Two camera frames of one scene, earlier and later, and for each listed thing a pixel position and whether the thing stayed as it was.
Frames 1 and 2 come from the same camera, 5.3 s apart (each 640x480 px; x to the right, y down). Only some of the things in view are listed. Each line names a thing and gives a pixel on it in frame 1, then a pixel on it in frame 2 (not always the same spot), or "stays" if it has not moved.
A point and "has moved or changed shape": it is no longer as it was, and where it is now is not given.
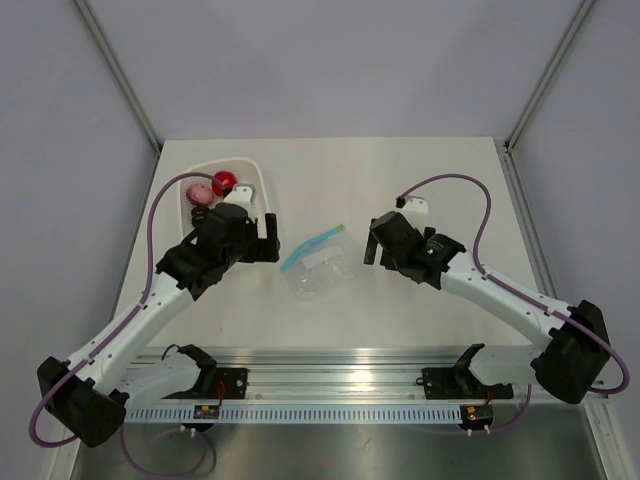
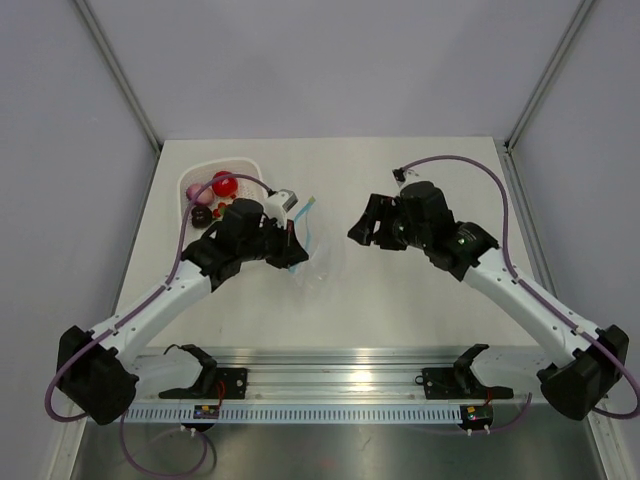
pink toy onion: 200,195 stays
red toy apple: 228,180 stays
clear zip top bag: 323,267 has moved or changed shape
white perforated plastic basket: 246,171 stays
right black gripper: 371,249 -> 379,208
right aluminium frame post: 554,63 stays
